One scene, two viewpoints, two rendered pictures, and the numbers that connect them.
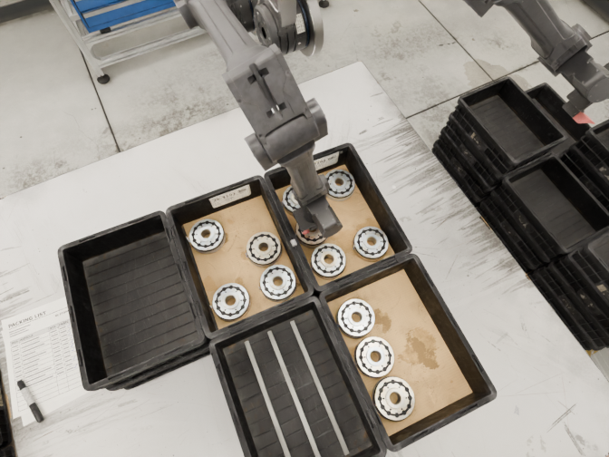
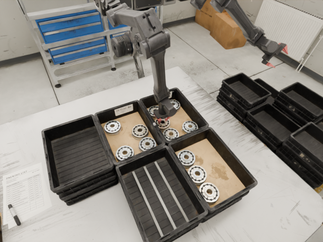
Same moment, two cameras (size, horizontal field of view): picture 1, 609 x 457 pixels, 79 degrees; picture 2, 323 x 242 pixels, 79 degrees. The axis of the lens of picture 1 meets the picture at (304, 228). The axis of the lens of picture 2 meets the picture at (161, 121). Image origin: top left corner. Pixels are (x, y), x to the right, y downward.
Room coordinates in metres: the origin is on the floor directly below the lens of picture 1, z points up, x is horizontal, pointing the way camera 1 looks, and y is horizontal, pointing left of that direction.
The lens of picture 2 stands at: (-0.37, 0.04, 1.84)
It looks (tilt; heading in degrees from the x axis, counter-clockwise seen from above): 50 degrees down; 356
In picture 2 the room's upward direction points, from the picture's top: 3 degrees clockwise
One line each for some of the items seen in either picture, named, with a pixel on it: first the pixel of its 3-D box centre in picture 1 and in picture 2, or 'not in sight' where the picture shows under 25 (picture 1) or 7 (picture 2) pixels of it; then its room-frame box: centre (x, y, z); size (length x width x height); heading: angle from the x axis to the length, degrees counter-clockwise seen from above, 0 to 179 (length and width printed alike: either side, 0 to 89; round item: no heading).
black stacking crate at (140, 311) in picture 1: (137, 297); (78, 152); (0.21, 0.45, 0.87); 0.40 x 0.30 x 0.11; 26
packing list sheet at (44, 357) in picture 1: (44, 355); (24, 191); (0.06, 0.77, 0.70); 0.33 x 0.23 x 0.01; 29
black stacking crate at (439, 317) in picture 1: (398, 345); (207, 168); (0.11, -0.26, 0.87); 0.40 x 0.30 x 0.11; 26
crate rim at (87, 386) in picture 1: (130, 293); (76, 148); (0.21, 0.45, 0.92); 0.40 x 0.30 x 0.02; 26
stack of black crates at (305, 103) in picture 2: (606, 178); (293, 113); (0.98, -1.44, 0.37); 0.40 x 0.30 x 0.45; 30
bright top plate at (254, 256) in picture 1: (263, 247); (140, 130); (0.38, 0.12, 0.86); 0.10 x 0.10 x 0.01
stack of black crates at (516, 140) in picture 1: (488, 147); (238, 102); (1.13, -0.89, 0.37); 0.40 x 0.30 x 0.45; 29
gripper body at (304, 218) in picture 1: (314, 210); (163, 109); (0.45, -0.02, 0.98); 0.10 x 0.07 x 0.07; 117
